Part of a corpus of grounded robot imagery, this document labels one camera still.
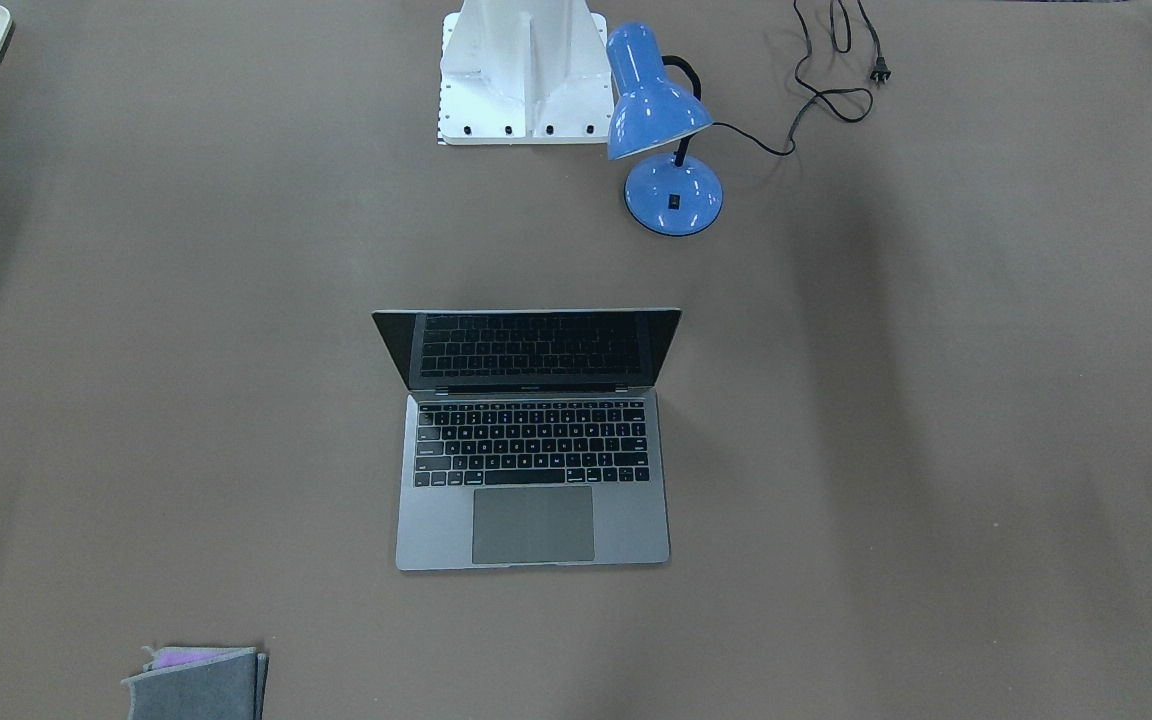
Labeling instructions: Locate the blue desk lamp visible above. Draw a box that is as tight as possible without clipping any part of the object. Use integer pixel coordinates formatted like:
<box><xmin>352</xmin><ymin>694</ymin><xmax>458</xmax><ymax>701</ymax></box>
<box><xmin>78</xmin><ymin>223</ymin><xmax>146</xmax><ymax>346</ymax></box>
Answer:
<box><xmin>605</xmin><ymin>22</ymin><xmax>723</xmax><ymax>237</ymax></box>

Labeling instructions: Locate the black lamp power cable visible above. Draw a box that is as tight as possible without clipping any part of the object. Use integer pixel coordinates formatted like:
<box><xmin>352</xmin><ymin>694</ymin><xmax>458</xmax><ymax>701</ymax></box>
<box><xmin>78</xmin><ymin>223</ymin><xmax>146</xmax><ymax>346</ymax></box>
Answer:
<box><xmin>712</xmin><ymin>0</ymin><xmax>893</xmax><ymax>157</ymax></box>

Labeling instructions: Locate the grey laptop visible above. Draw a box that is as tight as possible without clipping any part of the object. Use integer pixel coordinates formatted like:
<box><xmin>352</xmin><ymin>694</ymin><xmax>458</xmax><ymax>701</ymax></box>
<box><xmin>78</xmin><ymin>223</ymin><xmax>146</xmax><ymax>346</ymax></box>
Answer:
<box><xmin>372</xmin><ymin>306</ymin><xmax>682</xmax><ymax>571</ymax></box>

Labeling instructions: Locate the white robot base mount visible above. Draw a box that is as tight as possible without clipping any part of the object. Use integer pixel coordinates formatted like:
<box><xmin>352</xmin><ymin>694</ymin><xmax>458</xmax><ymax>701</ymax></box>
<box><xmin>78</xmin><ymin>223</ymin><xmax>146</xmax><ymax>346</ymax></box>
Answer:
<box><xmin>435</xmin><ymin>1</ymin><xmax>614</xmax><ymax>146</ymax></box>

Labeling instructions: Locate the grey felt pouch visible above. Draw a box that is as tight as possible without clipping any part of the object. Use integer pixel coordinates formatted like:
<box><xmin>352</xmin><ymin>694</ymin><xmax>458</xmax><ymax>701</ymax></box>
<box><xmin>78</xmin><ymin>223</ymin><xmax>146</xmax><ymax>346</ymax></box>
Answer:
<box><xmin>122</xmin><ymin>646</ymin><xmax>268</xmax><ymax>719</ymax></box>

